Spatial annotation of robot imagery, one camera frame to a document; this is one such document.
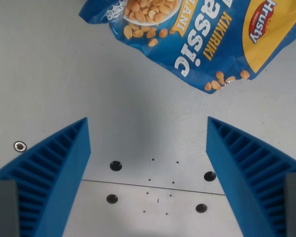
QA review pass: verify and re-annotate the silver table screw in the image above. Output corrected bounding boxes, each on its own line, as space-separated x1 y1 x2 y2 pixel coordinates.
13 141 28 153

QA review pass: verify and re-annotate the blue peanut snack bag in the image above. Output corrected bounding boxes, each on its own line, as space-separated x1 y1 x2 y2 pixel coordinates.
79 0 296 95

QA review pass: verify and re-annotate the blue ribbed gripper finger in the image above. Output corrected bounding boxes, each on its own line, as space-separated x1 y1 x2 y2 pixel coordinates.
206 116 296 237
0 117 92 237

